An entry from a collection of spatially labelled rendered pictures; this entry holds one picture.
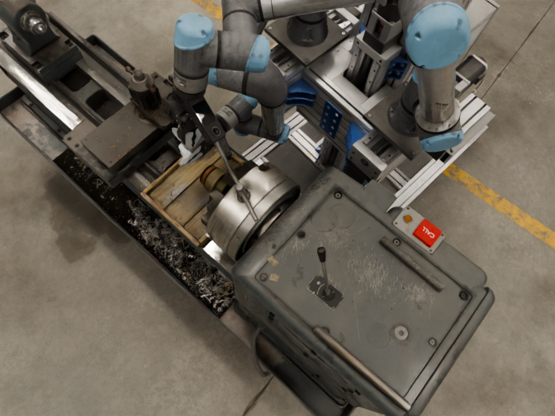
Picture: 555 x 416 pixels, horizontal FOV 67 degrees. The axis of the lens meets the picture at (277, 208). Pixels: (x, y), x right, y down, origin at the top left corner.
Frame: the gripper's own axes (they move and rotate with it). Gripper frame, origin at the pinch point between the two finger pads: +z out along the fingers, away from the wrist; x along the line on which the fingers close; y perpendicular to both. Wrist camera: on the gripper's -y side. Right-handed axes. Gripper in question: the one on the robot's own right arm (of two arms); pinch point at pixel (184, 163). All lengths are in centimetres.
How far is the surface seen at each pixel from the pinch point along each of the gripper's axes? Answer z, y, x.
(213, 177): -2.0, -12.0, 3.4
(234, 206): 3.3, -27.1, 14.0
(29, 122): 22, 97, -54
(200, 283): 22, -21, -50
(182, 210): 9.0, -3.7, -19.7
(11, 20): 3, 87, 3
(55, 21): -16, 103, -22
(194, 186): -1.0, 0.1, -19.8
